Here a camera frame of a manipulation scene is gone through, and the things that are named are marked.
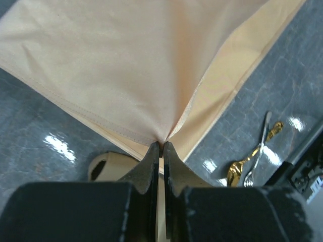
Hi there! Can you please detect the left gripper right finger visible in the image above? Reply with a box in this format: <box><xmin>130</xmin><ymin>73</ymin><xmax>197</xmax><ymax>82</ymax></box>
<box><xmin>163</xmin><ymin>142</ymin><xmax>315</xmax><ymax>241</ymax></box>

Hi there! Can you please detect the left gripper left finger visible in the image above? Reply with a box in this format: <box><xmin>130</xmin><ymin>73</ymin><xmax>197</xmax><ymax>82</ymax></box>
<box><xmin>1</xmin><ymin>143</ymin><xmax>159</xmax><ymax>241</ymax></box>

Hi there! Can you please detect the peach satin napkin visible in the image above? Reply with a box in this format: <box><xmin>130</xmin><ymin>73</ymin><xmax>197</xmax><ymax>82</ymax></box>
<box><xmin>1</xmin><ymin>1</ymin><xmax>303</xmax><ymax>160</ymax></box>

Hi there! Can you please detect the tan baseball cap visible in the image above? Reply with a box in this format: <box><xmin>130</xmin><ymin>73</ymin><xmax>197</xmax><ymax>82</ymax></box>
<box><xmin>87</xmin><ymin>152</ymin><xmax>139</xmax><ymax>182</ymax></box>

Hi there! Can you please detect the gold spoon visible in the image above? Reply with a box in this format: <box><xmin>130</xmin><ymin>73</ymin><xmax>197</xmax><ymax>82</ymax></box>
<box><xmin>227</xmin><ymin>121</ymin><xmax>284</xmax><ymax>187</ymax></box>

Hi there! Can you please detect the silver fork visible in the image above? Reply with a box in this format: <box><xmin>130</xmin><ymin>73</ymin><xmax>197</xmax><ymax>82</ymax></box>
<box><xmin>243</xmin><ymin>111</ymin><xmax>272</xmax><ymax>188</ymax></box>

